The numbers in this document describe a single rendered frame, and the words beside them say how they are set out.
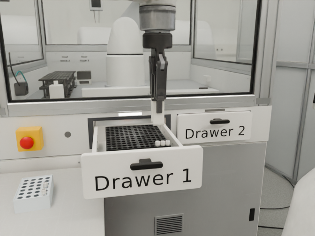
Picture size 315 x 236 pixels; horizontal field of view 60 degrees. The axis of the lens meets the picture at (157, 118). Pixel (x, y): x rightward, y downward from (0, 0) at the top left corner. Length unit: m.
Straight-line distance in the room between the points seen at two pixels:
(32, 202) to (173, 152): 0.38
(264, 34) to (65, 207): 0.87
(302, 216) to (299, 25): 2.41
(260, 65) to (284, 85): 1.61
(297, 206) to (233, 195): 0.95
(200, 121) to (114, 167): 0.46
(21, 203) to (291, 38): 2.37
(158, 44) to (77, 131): 0.45
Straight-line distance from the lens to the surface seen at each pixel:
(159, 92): 0.67
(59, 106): 0.96
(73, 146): 0.99
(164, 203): 1.12
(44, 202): 0.78
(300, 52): 2.58
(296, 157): 2.64
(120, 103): 0.95
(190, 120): 0.99
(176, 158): 0.67
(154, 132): 0.87
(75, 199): 0.81
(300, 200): 0.26
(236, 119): 1.06
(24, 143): 0.94
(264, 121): 1.15
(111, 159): 0.64
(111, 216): 1.12
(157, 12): 0.67
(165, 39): 0.68
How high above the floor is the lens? 1.16
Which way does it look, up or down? 15 degrees down
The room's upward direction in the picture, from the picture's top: straight up
